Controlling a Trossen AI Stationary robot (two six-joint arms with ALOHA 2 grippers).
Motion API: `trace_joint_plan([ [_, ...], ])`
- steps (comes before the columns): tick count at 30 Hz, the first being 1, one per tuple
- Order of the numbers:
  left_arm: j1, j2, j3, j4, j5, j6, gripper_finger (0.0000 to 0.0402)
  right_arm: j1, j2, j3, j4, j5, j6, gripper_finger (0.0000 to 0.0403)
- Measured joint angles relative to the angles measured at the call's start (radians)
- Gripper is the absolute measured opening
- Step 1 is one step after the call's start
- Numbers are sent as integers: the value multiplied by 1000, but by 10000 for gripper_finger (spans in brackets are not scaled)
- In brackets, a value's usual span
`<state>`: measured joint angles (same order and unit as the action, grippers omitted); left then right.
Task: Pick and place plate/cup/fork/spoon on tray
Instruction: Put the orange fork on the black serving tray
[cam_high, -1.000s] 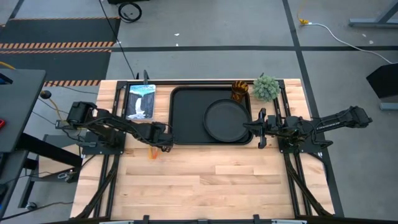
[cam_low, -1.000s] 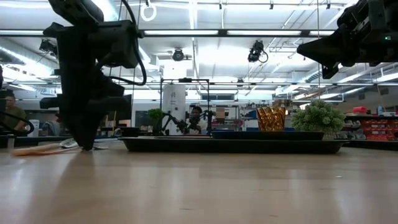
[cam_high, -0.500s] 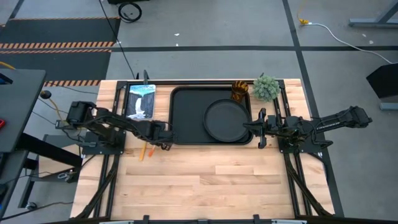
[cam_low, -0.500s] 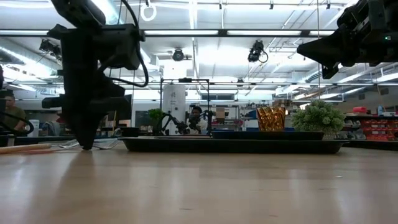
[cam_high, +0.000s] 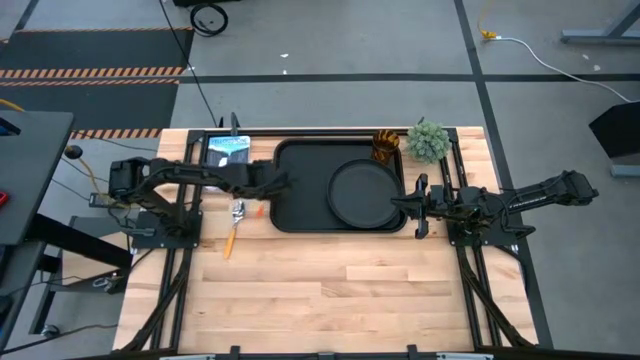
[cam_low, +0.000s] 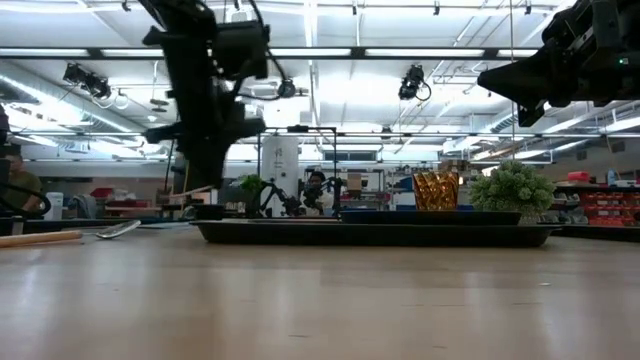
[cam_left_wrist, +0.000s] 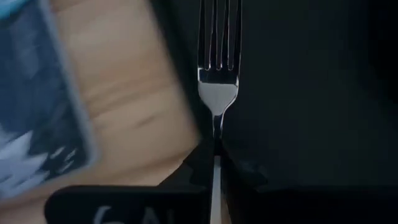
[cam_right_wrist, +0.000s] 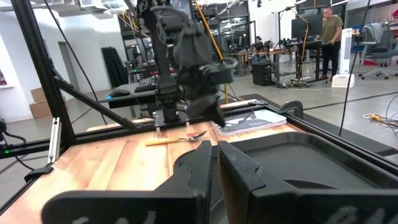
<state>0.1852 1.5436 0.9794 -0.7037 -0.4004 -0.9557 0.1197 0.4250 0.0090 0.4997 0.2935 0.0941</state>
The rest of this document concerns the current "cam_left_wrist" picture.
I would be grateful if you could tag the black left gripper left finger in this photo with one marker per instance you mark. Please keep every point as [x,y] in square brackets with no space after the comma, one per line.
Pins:
[140,202]

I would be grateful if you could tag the black rectangular tray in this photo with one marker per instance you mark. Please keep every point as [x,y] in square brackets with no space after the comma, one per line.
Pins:
[311,93]

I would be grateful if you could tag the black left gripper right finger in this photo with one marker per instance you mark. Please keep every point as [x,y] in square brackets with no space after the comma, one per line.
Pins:
[248,205]

